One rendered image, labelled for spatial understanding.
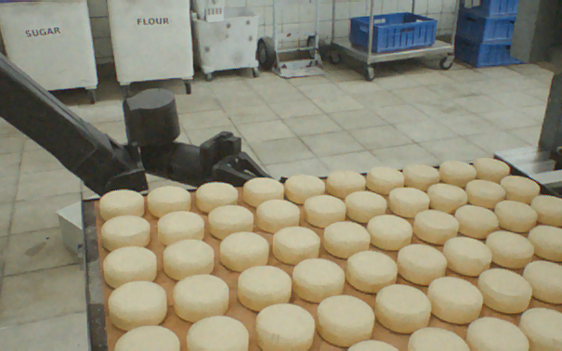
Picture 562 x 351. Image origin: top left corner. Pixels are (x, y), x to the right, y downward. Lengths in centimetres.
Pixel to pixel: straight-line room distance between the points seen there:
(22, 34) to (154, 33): 80
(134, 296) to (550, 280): 40
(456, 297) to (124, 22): 349
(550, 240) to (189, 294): 40
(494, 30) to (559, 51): 385
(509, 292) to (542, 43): 56
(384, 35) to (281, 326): 398
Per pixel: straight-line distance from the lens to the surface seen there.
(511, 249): 66
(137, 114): 77
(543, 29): 104
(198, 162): 77
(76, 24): 387
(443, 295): 56
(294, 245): 59
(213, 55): 425
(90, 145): 77
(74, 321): 206
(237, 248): 58
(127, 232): 61
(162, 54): 395
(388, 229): 64
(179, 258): 57
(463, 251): 63
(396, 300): 54
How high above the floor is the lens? 128
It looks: 27 degrees down
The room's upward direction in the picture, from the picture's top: straight up
